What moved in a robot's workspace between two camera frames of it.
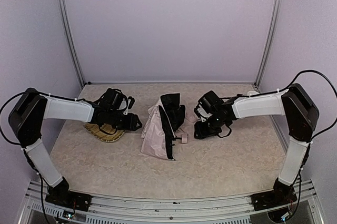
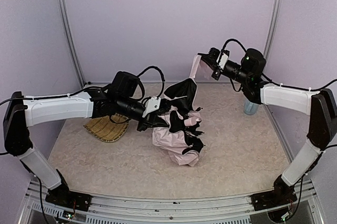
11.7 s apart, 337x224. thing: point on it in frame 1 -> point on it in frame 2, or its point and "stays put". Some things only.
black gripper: x=206 y=115 -> x=223 y=60
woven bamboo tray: x=106 y=132 stays put
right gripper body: x=201 y=131 -> x=217 y=72
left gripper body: x=129 y=122 -> x=147 y=120
